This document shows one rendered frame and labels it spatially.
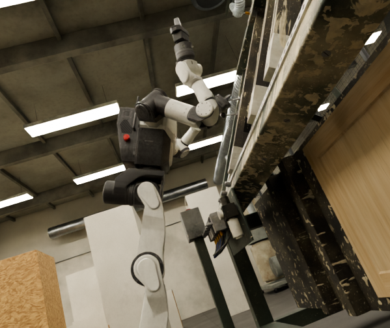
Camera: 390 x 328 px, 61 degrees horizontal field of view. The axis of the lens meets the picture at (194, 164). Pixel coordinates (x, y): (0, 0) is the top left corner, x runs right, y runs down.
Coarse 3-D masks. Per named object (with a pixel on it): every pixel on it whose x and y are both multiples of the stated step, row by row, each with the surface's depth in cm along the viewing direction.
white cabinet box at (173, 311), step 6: (168, 294) 624; (168, 300) 620; (174, 300) 625; (168, 306) 616; (174, 306) 616; (174, 312) 612; (174, 318) 608; (180, 318) 635; (174, 324) 604; (180, 324) 604
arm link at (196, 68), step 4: (180, 52) 152; (184, 52) 152; (188, 52) 152; (192, 52) 153; (176, 56) 154; (180, 56) 152; (184, 56) 152; (188, 56) 152; (192, 56) 154; (180, 60) 154; (184, 60) 153; (188, 60) 152; (192, 60) 154; (188, 64) 151; (192, 64) 153; (196, 64) 155; (200, 64) 157; (192, 68) 153; (196, 68) 154; (200, 68) 156; (196, 72) 155; (200, 72) 157; (180, 80) 158
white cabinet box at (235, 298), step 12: (204, 192) 580; (216, 192) 580; (192, 204) 570; (204, 204) 571; (216, 204) 571; (204, 216) 563; (204, 240) 548; (228, 252) 541; (216, 264) 533; (228, 264) 534; (228, 276) 527; (228, 288) 520; (240, 288) 520; (228, 300) 513; (240, 300) 513
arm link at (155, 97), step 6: (156, 90) 155; (150, 96) 152; (156, 96) 152; (162, 96) 152; (150, 102) 149; (156, 102) 150; (162, 102) 149; (156, 108) 151; (162, 108) 149; (162, 114) 151
